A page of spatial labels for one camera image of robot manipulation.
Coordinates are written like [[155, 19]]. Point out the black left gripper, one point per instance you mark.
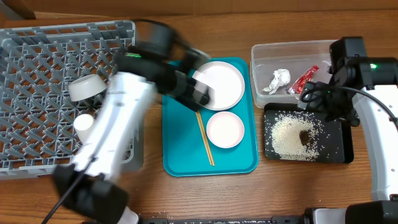
[[192, 99]]

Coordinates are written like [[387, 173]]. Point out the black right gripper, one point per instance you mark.
[[337, 109]]

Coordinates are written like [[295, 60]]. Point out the wooden chopstick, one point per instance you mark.
[[206, 137], [203, 137]]

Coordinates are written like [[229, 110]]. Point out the red snack wrapper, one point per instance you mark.
[[298, 86]]

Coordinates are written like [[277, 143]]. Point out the brown food scrap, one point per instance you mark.
[[305, 138]]

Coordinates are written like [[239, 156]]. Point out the pink bowl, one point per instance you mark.
[[225, 129]]

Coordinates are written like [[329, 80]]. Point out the white tissue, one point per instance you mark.
[[281, 78]]

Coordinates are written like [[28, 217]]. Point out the grey bowl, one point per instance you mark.
[[86, 87]]

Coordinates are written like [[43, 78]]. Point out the white paper cup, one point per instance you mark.
[[83, 124]]

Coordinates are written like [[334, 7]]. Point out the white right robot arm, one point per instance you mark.
[[366, 88]]

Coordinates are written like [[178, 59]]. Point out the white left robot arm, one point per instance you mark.
[[88, 185]]

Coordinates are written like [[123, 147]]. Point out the black waste tray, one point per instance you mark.
[[339, 145]]

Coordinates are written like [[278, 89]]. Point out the clear plastic waste bin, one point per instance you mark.
[[296, 57]]

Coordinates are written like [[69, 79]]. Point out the large white plate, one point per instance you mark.
[[226, 84]]

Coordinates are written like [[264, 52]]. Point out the teal serving tray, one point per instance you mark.
[[184, 152]]

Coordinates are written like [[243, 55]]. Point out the grey dish rack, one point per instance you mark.
[[37, 66]]

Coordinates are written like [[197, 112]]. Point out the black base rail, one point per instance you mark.
[[302, 219]]

